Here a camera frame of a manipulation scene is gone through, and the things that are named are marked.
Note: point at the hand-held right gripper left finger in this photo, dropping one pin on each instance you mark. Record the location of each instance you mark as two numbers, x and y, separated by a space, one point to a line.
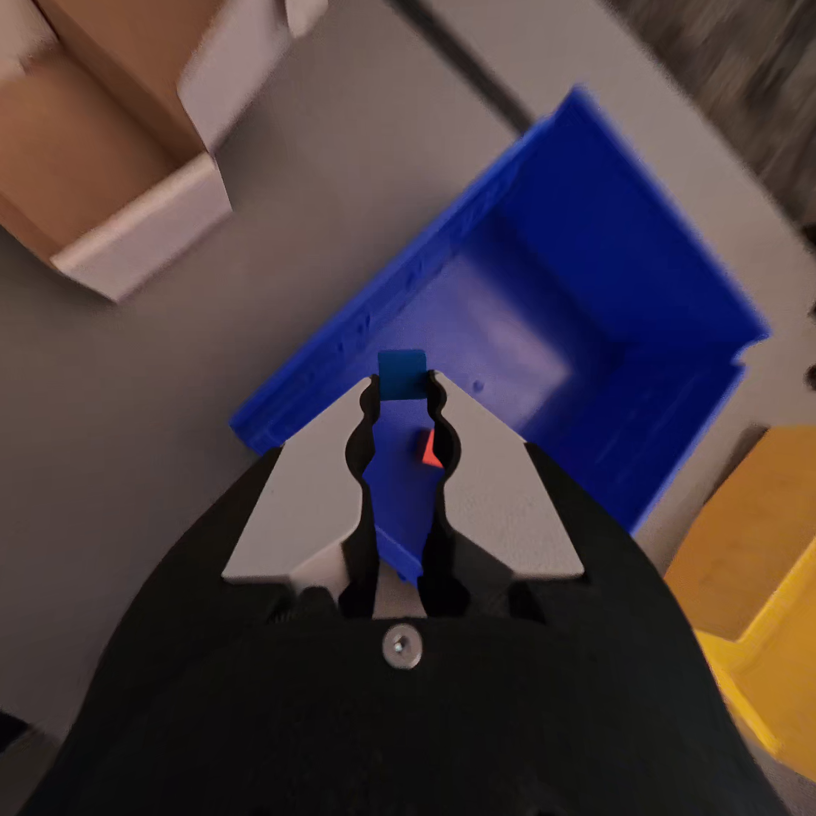
299 510

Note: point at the yellow plastic bin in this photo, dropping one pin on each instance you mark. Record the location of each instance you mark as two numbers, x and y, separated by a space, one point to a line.
752 542

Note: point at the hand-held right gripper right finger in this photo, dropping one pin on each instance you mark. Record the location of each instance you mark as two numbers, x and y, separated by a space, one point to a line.
503 510

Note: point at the blue plastic bin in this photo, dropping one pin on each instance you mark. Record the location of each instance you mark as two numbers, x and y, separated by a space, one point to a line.
574 255

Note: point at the white cardboard box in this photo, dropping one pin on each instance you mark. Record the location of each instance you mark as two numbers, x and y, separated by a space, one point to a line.
95 159

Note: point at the red cube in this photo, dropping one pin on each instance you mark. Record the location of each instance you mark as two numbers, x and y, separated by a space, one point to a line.
432 454

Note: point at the blue cube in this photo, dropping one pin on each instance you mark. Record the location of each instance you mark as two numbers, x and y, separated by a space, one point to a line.
401 376

